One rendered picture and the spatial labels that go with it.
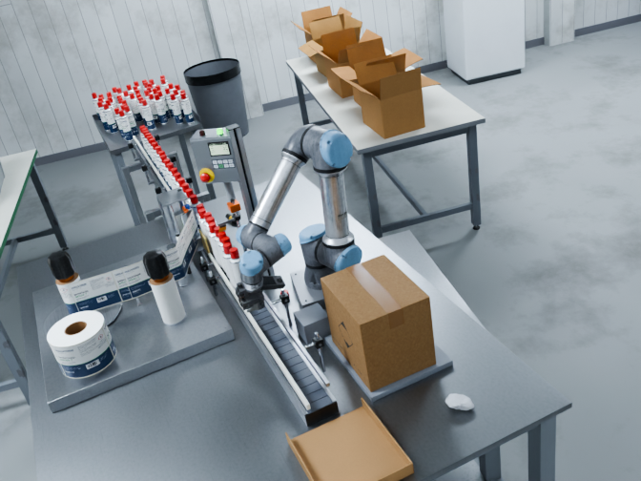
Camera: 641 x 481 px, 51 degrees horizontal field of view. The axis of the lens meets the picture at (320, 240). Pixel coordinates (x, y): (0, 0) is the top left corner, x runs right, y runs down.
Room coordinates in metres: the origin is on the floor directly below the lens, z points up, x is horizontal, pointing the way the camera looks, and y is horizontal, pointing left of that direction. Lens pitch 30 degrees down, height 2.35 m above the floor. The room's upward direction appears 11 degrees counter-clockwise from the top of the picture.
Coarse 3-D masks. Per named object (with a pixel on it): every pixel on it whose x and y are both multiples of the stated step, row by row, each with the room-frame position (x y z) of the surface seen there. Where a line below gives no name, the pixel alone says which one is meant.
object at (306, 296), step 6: (300, 270) 2.30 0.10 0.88; (294, 276) 2.27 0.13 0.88; (300, 276) 2.26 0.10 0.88; (294, 282) 2.22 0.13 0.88; (300, 282) 2.21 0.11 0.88; (294, 288) 2.25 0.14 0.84; (300, 288) 2.18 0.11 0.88; (306, 288) 2.17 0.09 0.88; (300, 294) 2.14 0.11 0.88; (306, 294) 2.13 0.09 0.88; (312, 294) 2.12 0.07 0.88; (318, 294) 2.12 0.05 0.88; (300, 300) 2.10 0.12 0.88; (306, 300) 2.09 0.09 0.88; (312, 300) 2.09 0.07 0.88; (318, 300) 2.08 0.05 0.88; (306, 306) 2.07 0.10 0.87; (324, 306) 2.08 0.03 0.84
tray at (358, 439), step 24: (360, 408) 1.53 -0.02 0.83; (312, 432) 1.47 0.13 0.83; (336, 432) 1.46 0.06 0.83; (360, 432) 1.44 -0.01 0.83; (384, 432) 1.41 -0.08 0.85; (312, 456) 1.38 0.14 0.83; (336, 456) 1.37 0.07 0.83; (360, 456) 1.35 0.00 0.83; (384, 456) 1.33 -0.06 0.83; (312, 480) 1.27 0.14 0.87; (336, 480) 1.28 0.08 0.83; (360, 480) 1.27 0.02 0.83; (384, 480) 1.23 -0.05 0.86
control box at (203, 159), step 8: (216, 128) 2.48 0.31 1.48; (224, 128) 2.46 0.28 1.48; (192, 136) 2.43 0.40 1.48; (208, 136) 2.40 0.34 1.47; (216, 136) 2.39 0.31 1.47; (224, 136) 2.37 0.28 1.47; (192, 144) 2.40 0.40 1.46; (200, 144) 2.40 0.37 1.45; (200, 152) 2.40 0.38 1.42; (208, 152) 2.39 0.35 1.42; (232, 152) 2.36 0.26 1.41; (200, 160) 2.40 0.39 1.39; (208, 160) 2.39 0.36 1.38; (200, 168) 2.40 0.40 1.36; (208, 168) 2.39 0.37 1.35; (232, 168) 2.37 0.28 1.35; (216, 176) 2.39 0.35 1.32; (224, 176) 2.38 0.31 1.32; (232, 176) 2.37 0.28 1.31
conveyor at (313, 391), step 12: (228, 288) 2.27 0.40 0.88; (252, 312) 2.08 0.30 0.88; (264, 312) 2.07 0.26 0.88; (252, 324) 2.00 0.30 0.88; (264, 324) 1.99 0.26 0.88; (276, 324) 1.98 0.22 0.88; (276, 336) 1.91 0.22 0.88; (276, 348) 1.84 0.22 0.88; (288, 348) 1.83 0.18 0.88; (288, 360) 1.77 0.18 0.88; (300, 360) 1.76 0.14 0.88; (300, 372) 1.70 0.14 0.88; (300, 384) 1.64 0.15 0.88; (312, 384) 1.63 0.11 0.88; (312, 396) 1.58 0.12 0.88; (324, 396) 1.57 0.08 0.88; (312, 408) 1.52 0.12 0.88
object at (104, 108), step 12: (144, 84) 4.80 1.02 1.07; (168, 84) 4.64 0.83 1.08; (96, 96) 4.78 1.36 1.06; (108, 96) 4.72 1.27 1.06; (120, 96) 4.59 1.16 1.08; (132, 96) 4.58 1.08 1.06; (168, 96) 4.52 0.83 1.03; (96, 108) 4.76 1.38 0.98; (108, 108) 4.46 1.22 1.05; (120, 108) 4.52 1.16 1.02; (132, 108) 4.58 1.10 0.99; (108, 120) 4.44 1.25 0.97
